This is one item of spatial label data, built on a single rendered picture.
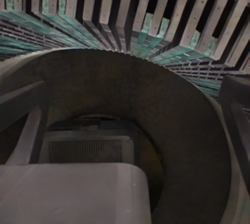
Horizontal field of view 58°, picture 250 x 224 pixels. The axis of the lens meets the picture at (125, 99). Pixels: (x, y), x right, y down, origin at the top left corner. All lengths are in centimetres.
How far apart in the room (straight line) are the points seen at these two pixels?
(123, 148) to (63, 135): 30
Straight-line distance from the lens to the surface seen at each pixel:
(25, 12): 35
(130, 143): 113
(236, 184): 159
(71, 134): 116
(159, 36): 32
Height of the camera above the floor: 136
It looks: 83 degrees down
